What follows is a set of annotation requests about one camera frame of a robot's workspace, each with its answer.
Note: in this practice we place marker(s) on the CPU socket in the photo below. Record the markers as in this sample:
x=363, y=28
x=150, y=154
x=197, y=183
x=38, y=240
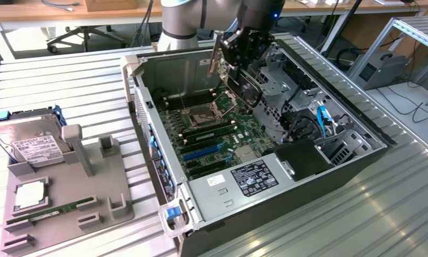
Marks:
x=202, y=116

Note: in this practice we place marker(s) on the green graphics card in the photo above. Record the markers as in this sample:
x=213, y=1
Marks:
x=249, y=92

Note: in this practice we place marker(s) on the wooden desk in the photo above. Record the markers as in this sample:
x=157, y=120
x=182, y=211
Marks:
x=28, y=13
x=307, y=10

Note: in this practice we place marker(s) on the grey parts rack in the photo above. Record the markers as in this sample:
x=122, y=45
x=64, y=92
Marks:
x=66, y=192

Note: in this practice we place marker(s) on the black pole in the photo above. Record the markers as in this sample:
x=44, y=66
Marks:
x=341, y=24

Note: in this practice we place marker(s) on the silver chipset heatsink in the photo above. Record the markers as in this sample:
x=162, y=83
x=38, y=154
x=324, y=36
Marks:
x=246, y=153

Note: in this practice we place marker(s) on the metal socket cover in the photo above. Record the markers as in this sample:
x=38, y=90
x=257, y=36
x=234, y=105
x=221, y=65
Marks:
x=224, y=103

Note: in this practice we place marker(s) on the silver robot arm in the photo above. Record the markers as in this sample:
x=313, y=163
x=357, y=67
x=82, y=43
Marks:
x=177, y=21

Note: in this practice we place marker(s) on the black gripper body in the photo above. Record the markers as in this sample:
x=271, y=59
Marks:
x=260, y=13

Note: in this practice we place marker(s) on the thin locking lever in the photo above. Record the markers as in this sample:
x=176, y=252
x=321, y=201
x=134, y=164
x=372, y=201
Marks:
x=182, y=100

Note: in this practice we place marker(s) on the brown cardboard box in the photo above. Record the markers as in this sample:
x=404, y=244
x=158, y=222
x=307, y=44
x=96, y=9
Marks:
x=110, y=5

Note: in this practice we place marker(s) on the black chair base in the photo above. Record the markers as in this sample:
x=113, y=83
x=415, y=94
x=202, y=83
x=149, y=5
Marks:
x=304, y=21

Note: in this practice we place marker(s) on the black PC case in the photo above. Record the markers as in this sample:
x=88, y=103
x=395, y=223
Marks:
x=271, y=214

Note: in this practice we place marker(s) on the aluminium frame table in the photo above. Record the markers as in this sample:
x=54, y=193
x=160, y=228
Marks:
x=413, y=26

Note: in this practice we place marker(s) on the silver power supply unit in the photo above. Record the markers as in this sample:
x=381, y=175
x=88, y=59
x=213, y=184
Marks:
x=217, y=198

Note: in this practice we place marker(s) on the silver CPU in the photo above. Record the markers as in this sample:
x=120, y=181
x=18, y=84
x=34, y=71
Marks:
x=29, y=195

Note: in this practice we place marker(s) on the green RAM stick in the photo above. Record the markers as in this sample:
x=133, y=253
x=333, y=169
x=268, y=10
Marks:
x=49, y=211
x=206, y=136

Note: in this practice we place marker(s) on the grey control box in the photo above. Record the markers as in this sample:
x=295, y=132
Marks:
x=381, y=69

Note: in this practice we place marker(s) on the green motherboard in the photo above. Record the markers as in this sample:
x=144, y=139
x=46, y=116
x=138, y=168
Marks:
x=242, y=125

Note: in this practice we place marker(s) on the silver hard disk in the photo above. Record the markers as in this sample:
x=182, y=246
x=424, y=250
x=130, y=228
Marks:
x=28, y=139

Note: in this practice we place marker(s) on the silver drive cage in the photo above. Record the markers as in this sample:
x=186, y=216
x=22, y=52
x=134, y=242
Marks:
x=281, y=88

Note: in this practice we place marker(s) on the blue expansion slot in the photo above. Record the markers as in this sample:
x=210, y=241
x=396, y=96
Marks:
x=202, y=153

